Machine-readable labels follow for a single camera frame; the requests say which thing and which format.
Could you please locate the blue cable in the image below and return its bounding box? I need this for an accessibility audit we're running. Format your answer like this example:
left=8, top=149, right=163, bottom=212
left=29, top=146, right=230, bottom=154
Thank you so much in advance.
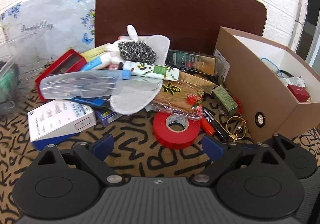
left=261, top=57, right=296, bottom=77

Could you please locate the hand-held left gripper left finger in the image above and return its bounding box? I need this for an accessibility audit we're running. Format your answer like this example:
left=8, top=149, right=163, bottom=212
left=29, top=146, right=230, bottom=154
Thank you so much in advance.
left=32, top=133, right=126, bottom=186

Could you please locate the white packet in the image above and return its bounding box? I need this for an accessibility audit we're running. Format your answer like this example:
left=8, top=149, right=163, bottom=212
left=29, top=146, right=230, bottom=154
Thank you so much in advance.
left=280, top=76, right=304, bottom=87

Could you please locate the white and blue box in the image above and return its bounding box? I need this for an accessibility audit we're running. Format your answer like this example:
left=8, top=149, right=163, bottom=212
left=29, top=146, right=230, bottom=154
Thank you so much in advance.
left=27, top=101, right=97, bottom=151

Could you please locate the red tape roll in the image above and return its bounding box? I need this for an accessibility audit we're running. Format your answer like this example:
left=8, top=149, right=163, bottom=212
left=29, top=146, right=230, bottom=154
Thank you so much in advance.
left=153, top=112, right=201, bottom=150

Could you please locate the small green box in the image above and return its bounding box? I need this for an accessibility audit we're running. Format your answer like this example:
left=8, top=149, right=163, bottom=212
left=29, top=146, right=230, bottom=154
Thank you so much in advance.
left=212, top=85, right=239, bottom=117

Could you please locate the red marker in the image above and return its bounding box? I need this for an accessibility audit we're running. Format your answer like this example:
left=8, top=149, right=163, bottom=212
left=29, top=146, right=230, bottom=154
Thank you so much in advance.
left=200, top=118, right=216, bottom=136

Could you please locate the clear plastic bag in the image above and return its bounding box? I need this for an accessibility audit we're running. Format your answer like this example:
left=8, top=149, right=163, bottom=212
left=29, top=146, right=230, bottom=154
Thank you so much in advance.
left=0, top=60, right=23, bottom=114

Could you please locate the tan black lettered cloth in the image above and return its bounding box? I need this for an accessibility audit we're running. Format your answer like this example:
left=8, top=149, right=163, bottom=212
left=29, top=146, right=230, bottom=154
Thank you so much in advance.
left=0, top=84, right=320, bottom=224

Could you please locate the small blue purple box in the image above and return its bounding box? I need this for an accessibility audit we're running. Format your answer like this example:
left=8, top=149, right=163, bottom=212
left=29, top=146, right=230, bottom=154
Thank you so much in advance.
left=95, top=109, right=118, bottom=126

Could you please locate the grey felt insole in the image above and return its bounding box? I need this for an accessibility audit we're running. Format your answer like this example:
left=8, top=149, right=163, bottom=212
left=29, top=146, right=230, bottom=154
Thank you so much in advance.
left=109, top=35, right=171, bottom=115

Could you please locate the blue and white tube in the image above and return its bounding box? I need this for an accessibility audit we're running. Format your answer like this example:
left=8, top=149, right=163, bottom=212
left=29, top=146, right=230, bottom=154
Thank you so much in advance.
left=80, top=54, right=113, bottom=71

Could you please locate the red tassel cord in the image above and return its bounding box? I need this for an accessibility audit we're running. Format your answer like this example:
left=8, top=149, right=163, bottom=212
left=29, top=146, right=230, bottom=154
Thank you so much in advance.
left=234, top=95, right=248, bottom=123

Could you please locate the brown cardboard box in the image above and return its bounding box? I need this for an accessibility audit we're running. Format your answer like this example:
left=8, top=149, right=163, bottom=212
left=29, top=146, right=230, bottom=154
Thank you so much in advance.
left=214, top=27, right=320, bottom=143

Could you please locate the white green hand cream tube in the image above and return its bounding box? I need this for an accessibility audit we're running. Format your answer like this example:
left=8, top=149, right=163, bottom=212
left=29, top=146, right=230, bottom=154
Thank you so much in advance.
left=119, top=61, right=180, bottom=82

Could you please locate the black marker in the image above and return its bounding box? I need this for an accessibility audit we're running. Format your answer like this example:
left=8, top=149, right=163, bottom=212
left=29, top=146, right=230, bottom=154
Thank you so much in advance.
left=202, top=108, right=228, bottom=140

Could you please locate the small red box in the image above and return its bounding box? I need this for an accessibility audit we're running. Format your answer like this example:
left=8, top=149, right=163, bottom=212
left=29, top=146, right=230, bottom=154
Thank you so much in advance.
left=287, top=84, right=311, bottom=103

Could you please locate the gold wristwatch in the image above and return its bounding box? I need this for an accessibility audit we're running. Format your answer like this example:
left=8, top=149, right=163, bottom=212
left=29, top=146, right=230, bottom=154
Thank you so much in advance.
left=226, top=115, right=248, bottom=141

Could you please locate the blue utility knife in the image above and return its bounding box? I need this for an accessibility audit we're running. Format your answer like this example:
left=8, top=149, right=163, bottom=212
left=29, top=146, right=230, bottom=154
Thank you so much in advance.
left=71, top=98, right=112, bottom=111

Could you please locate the red window box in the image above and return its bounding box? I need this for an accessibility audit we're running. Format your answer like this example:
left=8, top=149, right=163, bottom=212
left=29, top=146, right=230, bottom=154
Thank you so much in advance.
left=35, top=49, right=88, bottom=103

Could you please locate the wooden comb in plastic wrap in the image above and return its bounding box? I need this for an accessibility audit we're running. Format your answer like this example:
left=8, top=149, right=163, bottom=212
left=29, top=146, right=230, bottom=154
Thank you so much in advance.
left=147, top=82, right=204, bottom=121

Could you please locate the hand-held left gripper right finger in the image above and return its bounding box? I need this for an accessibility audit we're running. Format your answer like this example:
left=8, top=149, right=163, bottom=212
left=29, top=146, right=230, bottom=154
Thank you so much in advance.
left=191, top=135, right=285, bottom=186

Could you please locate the white floral plastic bag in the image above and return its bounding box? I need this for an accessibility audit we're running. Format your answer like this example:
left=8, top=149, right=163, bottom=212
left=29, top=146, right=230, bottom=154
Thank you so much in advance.
left=0, top=0, right=98, bottom=75

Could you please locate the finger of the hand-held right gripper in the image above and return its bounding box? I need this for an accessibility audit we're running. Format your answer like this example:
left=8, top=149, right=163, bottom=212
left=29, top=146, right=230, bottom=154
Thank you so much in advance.
left=265, top=133, right=301, bottom=162

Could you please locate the dark green gold box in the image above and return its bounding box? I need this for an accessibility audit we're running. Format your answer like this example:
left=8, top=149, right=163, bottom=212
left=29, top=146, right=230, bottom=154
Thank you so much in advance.
left=166, top=49, right=219, bottom=77

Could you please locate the grey window frame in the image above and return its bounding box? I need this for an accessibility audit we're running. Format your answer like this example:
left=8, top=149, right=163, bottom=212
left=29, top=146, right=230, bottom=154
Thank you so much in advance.
left=295, top=0, right=320, bottom=65

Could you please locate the steel wool scourer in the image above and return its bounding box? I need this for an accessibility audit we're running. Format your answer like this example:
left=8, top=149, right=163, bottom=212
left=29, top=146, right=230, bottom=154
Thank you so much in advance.
left=117, top=40, right=159, bottom=62

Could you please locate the clear plastic case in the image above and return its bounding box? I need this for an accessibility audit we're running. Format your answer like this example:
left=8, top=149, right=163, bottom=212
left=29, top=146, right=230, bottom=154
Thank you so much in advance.
left=39, top=69, right=130, bottom=101

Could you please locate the yellow green box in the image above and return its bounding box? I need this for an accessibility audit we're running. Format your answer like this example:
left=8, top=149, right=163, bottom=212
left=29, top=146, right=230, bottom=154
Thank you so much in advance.
left=80, top=44, right=113, bottom=64

